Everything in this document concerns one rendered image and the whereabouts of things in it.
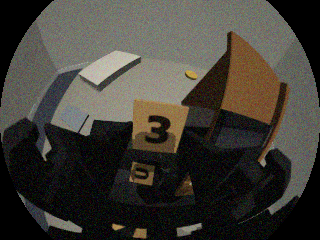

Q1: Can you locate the yellow flat disc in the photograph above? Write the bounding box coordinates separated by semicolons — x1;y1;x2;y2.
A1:
185;71;197;80

